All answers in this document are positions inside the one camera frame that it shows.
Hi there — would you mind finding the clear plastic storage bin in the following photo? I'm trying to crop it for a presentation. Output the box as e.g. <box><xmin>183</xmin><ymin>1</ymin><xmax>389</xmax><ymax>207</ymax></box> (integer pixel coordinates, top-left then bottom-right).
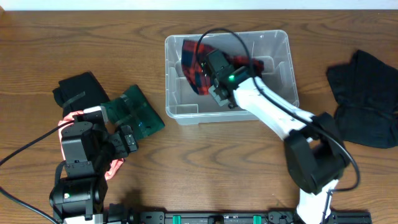
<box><xmin>165</xmin><ymin>30</ymin><xmax>300</xmax><ymax>125</ymax></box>

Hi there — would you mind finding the pink patterned garment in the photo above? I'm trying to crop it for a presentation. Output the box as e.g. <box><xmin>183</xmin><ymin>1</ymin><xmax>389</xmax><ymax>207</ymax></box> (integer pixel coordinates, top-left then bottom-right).
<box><xmin>58</xmin><ymin>110</ymin><xmax>124</xmax><ymax>180</ymax></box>

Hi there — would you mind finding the dark green garment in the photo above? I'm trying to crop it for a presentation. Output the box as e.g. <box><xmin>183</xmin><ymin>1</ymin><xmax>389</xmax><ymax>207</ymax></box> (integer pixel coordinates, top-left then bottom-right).
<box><xmin>101</xmin><ymin>85</ymin><xmax>165</xmax><ymax>141</ymax></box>

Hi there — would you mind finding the red plaid shirt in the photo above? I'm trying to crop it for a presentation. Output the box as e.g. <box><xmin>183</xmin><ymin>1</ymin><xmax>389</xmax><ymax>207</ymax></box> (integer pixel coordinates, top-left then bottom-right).
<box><xmin>181</xmin><ymin>39</ymin><xmax>265</xmax><ymax>95</ymax></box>

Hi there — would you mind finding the black garment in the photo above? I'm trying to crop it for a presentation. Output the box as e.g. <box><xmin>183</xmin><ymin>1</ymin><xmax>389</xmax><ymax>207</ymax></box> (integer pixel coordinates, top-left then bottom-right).
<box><xmin>326</xmin><ymin>50</ymin><xmax>397</xmax><ymax>149</ymax></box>
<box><xmin>52</xmin><ymin>72</ymin><xmax>109</xmax><ymax>117</ymax></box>

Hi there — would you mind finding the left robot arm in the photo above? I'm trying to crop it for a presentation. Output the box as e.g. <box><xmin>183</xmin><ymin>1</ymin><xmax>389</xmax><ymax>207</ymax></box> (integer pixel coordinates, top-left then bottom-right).
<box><xmin>49</xmin><ymin>121</ymin><xmax>138</xmax><ymax>223</ymax></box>

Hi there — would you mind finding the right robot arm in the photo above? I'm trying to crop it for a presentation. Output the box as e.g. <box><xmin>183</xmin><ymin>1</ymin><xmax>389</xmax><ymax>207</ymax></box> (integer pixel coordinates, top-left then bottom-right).
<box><xmin>200</xmin><ymin>50</ymin><xmax>349</xmax><ymax>223</ymax></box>

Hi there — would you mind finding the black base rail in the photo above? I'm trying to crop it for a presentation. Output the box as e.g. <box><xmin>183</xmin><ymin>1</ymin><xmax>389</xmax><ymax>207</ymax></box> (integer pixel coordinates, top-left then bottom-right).
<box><xmin>102</xmin><ymin>203</ymin><xmax>373</xmax><ymax>224</ymax></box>

